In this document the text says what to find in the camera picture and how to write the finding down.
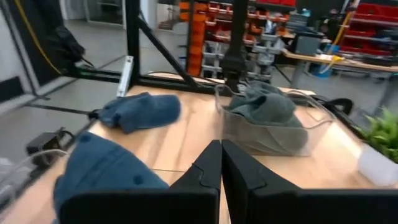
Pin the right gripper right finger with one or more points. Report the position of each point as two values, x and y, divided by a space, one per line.
295 208

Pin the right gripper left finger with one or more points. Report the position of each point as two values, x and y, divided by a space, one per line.
155 208

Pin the black power adapter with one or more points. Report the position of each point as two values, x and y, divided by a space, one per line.
43 143

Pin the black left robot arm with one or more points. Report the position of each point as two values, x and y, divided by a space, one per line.
237 46

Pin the black aluminium table frame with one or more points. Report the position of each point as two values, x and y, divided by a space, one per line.
133 40

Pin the silver aluminium bracket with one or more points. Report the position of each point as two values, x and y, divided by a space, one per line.
126 74

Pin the wooden workbench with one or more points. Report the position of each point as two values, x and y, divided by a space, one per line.
357 63

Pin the orange drawer cabinet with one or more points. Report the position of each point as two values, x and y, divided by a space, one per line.
194 40

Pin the clear plastic bin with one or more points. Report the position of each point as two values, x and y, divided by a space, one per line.
12 174
317 137

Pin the green plant in white pot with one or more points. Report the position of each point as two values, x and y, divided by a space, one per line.
382 140

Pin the grey box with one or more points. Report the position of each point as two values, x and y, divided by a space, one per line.
308 45

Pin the blue bin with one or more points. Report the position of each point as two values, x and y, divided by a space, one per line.
318 70

